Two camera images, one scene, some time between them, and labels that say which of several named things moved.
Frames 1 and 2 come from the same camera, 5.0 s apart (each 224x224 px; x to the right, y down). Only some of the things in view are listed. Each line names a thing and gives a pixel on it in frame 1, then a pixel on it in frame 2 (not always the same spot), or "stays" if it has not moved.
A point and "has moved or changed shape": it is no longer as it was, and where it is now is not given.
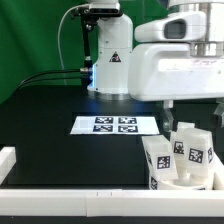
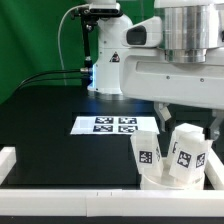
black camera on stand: (102, 9) stays
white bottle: (199, 153) has moved or changed shape
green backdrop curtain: (29, 37) stays
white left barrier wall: (7, 161) stays
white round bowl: (191, 182) has moved or changed shape
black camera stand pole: (87, 75) stays
